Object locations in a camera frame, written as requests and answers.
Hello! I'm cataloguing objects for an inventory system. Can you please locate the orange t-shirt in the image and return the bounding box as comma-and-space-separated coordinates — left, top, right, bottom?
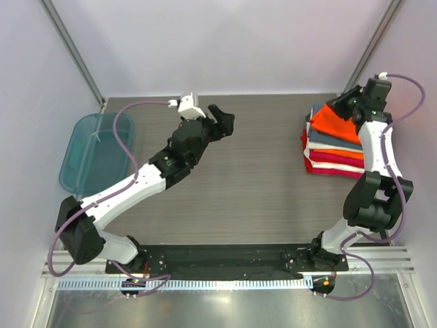
309, 104, 361, 145
310, 149, 364, 165

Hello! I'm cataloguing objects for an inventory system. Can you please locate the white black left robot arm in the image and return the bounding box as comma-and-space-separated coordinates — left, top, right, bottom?
55, 100, 235, 273

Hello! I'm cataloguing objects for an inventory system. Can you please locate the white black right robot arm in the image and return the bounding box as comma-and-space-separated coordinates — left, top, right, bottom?
307, 73, 414, 271

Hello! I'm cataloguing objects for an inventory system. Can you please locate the folded blue-grey t-shirt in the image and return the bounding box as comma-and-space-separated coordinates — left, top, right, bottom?
305, 103, 362, 152

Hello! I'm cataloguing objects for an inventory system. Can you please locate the folded orange t-shirt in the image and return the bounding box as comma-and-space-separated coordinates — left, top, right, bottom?
310, 149, 364, 165

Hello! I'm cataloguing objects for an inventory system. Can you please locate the folded magenta t-shirt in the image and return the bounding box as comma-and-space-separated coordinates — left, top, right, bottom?
309, 151, 364, 169

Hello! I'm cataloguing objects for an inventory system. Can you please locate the teal plastic bin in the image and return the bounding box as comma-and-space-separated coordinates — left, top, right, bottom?
59, 113, 130, 197

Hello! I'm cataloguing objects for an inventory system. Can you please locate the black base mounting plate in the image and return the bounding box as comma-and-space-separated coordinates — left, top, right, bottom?
104, 243, 349, 278

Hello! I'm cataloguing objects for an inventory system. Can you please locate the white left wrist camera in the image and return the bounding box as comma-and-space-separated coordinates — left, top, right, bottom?
167, 92, 206, 120

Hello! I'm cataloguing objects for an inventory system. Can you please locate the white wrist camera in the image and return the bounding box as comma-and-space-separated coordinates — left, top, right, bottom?
376, 72, 388, 81
167, 92, 206, 120

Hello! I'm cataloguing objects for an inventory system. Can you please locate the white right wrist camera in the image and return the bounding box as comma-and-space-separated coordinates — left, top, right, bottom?
376, 72, 388, 81

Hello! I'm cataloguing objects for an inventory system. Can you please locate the left aluminium frame post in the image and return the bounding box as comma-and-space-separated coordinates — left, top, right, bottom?
39, 0, 107, 113

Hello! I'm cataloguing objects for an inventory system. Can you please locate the aluminium frame post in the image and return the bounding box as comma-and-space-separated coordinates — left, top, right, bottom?
341, 0, 405, 94
39, 0, 107, 113

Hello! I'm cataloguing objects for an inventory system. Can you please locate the right aluminium frame post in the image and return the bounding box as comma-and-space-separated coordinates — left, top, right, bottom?
341, 0, 405, 94

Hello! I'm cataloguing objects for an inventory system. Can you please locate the slotted grey cable duct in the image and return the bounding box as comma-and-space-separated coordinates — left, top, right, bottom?
57, 276, 313, 291

